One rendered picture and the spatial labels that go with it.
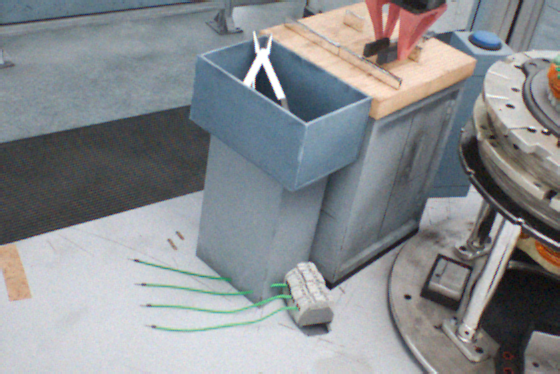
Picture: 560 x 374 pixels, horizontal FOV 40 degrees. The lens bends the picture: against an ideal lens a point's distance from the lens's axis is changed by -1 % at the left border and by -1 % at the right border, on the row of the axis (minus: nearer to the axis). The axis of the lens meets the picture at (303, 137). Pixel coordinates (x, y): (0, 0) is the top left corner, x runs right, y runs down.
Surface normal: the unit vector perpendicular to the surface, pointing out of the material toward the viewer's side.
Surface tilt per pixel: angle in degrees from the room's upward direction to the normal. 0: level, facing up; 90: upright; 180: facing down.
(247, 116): 90
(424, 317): 0
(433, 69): 0
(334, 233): 90
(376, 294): 0
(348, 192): 90
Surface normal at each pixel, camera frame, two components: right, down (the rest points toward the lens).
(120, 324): 0.17, -0.83
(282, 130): -0.67, 0.29
